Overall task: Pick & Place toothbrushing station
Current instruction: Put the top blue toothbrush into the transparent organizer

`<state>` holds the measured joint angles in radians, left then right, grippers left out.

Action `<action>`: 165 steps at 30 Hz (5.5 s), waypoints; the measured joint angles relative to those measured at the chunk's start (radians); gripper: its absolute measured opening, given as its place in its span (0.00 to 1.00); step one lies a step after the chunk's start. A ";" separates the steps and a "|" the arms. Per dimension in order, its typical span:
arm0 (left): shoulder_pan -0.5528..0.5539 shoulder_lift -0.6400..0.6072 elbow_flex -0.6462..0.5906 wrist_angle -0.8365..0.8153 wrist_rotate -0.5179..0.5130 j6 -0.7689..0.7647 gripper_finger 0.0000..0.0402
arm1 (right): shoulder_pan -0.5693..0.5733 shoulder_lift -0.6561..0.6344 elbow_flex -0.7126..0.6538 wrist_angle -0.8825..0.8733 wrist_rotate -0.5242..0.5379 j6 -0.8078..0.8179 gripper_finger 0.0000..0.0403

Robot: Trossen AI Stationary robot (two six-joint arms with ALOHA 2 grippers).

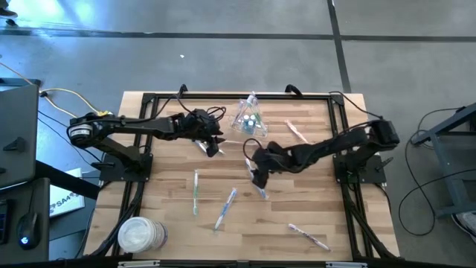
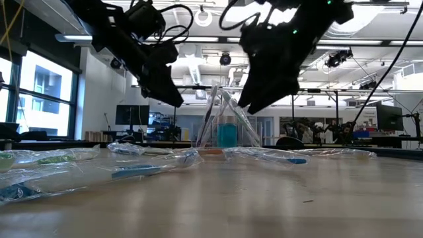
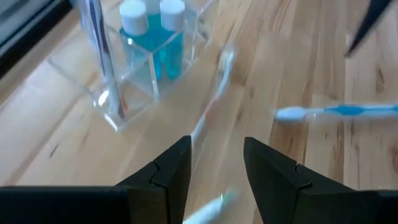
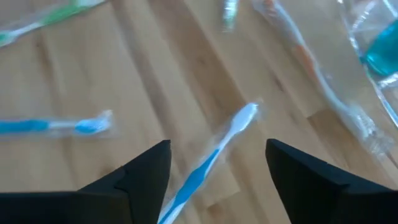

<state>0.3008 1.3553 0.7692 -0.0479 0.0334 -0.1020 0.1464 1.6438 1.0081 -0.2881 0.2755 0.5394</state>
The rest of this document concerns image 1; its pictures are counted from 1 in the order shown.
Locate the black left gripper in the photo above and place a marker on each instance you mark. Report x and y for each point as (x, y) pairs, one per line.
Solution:
(201, 124)

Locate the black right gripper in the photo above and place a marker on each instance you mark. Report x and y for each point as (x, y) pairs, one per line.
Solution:
(277, 158)

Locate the blue toothbrush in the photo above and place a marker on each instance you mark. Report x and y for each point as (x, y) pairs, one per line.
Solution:
(201, 146)
(225, 208)
(248, 164)

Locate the orange toothbrush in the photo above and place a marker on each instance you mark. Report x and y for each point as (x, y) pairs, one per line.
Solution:
(294, 128)
(234, 141)

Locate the purple toothbrush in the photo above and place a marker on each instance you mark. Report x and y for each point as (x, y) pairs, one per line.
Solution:
(241, 111)
(309, 236)

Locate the clear acrylic organizer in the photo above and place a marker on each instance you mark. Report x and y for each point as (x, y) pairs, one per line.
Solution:
(260, 131)

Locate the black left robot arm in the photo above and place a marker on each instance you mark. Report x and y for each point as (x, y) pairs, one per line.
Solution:
(148, 126)

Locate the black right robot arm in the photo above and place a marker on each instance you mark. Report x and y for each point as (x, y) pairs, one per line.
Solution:
(346, 143)

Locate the silver metal strip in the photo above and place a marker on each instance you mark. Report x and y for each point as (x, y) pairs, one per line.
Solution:
(346, 265)
(139, 264)

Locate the white paper label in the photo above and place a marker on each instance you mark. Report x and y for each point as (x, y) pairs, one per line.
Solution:
(65, 203)

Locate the black side desk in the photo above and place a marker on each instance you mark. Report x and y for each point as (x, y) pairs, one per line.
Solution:
(44, 193)

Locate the black power plug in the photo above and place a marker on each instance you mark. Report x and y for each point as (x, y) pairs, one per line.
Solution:
(44, 94)

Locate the grey metal cart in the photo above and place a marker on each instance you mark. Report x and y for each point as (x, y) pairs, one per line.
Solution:
(446, 126)

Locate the grey monitor back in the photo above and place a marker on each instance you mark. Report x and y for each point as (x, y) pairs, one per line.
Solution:
(18, 123)

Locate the black computer mouse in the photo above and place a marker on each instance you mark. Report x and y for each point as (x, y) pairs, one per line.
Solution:
(28, 229)

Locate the black keyboard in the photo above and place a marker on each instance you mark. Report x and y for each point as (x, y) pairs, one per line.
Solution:
(3, 223)

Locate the small black floor object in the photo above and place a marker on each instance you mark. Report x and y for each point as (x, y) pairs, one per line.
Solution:
(11, 22)

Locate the black frame clamp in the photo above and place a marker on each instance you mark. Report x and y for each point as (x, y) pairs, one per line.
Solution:
(182, 90)
(294, 89)

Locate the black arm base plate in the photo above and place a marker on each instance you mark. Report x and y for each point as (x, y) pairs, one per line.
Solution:
(372, 175)
(111, 175)

